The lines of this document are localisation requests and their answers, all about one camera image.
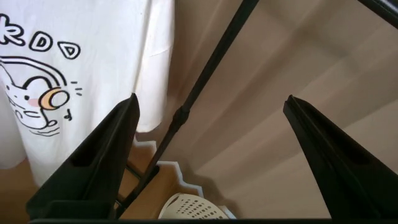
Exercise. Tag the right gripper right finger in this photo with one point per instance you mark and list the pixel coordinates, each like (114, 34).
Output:
(357, 186)

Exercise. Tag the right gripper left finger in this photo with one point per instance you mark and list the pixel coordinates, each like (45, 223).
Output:
(93, 180)

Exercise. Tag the white garment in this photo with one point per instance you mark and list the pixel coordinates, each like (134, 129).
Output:
(102, 46)

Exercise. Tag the white laundry basket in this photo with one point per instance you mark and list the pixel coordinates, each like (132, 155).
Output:
(192, 207)

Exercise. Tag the black clothes rack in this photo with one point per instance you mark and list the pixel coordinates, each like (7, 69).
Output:
(202, 81)

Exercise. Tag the beige curtain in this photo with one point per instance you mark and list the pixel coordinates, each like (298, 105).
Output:
(264, 109)

